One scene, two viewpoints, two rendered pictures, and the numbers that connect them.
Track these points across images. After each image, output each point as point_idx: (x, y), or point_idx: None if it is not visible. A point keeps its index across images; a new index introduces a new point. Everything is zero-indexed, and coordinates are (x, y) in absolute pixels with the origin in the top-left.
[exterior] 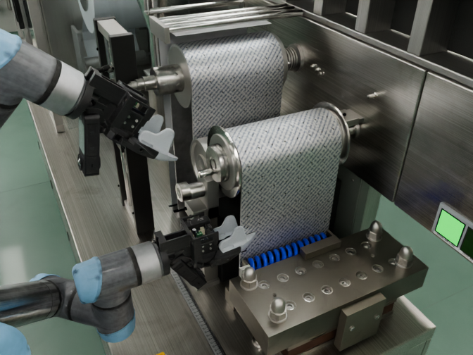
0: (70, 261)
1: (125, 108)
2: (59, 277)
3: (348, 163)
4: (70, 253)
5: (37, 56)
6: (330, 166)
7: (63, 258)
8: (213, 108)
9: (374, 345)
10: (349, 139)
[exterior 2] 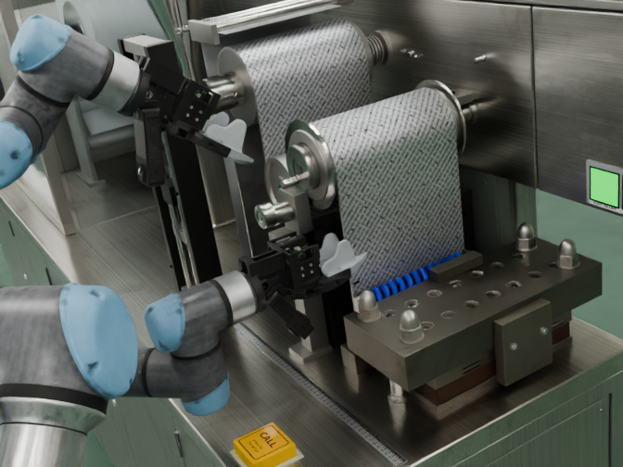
0: (95, 461)
1: (187, 95)
2: None
3: (473, 160)
4: (93, 450)
5: (89, 43)
6: (446, 156)
7: (83, 459)
8: (286, 118)
9: (552, 376)
10: (463, 116)
